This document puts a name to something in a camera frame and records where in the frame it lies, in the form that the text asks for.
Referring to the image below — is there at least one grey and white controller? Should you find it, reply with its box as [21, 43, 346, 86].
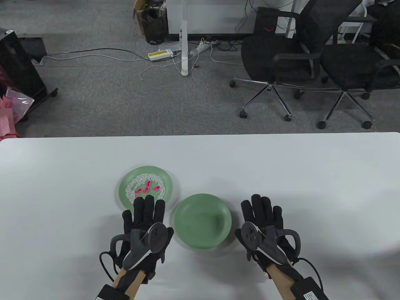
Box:
[240, 221, 301, 267]
[110, 222, 169, 271]

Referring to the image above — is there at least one white metal rack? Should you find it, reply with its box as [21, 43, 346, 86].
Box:
[339, 0, 368, 44]

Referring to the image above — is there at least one tangle of black cables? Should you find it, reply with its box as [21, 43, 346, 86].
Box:
[216, 39, 243, 52]

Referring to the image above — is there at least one black computer tower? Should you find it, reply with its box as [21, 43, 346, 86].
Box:
[254, 7, 281, 36]

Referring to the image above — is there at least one person's left hand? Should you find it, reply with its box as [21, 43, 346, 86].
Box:
[120, 194, 174, 280]

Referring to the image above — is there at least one grey floor cable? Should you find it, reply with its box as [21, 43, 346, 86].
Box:
[47, 54, 149, 62]

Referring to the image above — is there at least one person's left forearm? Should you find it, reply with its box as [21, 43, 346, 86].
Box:
[95, 269, 147, 300]

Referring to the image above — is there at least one white power strip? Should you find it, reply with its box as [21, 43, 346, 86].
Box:
[188, 40, 217, 57]

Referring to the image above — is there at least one black glove cable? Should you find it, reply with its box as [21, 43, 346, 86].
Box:
[295, 256, 323, 289]
[99, 251, 118, 283]

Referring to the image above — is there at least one thin white cable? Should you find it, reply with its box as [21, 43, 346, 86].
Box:
[139, 58, 182, 81]

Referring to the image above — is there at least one white desk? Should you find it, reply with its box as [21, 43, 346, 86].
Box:
[167, 0, 297, 76]

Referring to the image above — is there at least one black sensor box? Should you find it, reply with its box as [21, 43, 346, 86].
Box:
[290, 277, 329, 300]
[95, 284, 130, 300]

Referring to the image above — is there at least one black floor box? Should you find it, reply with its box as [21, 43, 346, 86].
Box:
[19, 37, 48, 63]

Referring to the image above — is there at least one green plate with rice ring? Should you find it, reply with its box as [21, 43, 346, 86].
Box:
[119, 166, 173, 211]

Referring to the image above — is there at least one clear pink wrapped bag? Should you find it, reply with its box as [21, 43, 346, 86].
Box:
[5, 87, 35, 123]

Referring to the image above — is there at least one black rolling cabinet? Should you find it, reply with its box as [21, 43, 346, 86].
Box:
[0, 30, 59, 122]

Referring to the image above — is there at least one black mesh office chair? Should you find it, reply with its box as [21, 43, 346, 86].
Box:
[230, 0, 363, 122]
[317, 14, 400, 130]

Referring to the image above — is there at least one black trash bin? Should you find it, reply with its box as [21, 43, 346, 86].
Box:
[141, 6, 169, 45]

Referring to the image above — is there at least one black floor cable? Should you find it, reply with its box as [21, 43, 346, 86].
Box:
[42, 48, 150, 61]

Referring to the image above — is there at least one person's right hand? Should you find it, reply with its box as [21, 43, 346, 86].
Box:
[235, 194, 302, 279]

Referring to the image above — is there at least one pink gift bag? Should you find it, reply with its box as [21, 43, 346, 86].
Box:
[0, 95, 20, 139]

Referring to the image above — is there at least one yellow power strip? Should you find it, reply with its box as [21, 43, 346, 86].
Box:
[148, 49, 173, 62]

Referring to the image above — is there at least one plain green plate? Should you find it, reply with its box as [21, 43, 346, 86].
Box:
[174, 194, 232, 249]

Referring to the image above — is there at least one black bag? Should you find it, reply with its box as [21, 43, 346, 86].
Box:
[368, 2, 400, 60]

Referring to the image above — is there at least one cardboard box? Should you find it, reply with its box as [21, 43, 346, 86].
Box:
[134, 0, 147, 35]

